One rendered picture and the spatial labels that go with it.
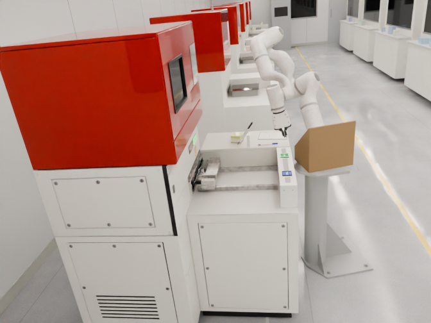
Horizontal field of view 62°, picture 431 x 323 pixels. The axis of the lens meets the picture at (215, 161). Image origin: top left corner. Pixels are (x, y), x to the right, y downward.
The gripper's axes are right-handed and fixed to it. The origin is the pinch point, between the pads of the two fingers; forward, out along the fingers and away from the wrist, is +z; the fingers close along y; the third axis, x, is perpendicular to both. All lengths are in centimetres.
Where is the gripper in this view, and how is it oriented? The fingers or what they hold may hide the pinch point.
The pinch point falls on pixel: (284, 133)
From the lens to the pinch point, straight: 230.4
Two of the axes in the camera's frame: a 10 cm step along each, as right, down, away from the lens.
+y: 9.5, -2.2, -2.3
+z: 3.0, 8.8, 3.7
